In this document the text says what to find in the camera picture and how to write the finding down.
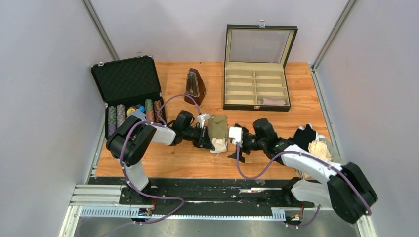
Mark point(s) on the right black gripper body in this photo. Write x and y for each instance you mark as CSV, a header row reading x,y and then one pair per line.
x,y
251,143

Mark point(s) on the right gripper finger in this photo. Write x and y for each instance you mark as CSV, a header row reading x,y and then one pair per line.
x,y
237,125
237,155

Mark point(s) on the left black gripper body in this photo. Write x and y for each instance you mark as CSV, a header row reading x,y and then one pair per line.
x,y
198,135

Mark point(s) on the olive green white underwear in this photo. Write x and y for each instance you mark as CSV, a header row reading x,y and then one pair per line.
x,y
218,133

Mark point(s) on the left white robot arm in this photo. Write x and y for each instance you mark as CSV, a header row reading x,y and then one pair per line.
x,y
130,141

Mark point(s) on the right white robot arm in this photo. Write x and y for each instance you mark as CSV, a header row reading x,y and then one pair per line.
x,y
343,187

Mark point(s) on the black underwear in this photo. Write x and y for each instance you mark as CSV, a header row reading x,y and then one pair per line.
x,y
304,136

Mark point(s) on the beige underwear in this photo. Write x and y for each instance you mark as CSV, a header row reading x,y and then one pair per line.
x,y
320,148

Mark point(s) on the pink cloth in box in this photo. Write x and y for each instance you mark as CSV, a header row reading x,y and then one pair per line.
x,y
273,102

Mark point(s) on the black compartment display box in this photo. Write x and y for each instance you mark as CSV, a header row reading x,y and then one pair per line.
x,y
254,66

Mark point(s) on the wooden metronome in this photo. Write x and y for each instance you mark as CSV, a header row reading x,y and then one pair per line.
x,y
195,88

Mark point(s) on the orange black chip stack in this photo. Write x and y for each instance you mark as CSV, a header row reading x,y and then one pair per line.
x,y
158,111

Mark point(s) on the green red chip stack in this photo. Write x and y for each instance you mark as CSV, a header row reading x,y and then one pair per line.
x,y
149,110

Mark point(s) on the blue playing cards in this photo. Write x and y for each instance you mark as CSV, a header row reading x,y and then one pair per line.
x,y
139,114

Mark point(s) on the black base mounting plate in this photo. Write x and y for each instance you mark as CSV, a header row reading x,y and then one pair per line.
x,y
209,197

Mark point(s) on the yellow dealer chip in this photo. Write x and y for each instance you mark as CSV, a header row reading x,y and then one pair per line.
x,y
130,110

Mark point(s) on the grey cloth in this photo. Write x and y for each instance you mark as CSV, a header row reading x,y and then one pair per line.
x,y
333,151

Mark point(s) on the purple grey chip stack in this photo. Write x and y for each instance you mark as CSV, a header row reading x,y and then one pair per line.
x,y
121,115

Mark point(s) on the black poker chip case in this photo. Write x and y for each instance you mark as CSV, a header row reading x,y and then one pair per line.
x,y
128,82

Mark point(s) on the green purple chip stack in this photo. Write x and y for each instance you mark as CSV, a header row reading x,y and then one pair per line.
x,y
112,120

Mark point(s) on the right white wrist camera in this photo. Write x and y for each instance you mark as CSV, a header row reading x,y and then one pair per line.
x,y
235,134

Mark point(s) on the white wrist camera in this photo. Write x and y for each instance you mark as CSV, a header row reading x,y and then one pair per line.
x,y
201,119
235,134

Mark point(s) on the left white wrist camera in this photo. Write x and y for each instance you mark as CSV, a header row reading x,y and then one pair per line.
x,y
201,119

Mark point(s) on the aluminium frame rail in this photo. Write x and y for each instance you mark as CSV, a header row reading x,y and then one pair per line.
x,y
180,202

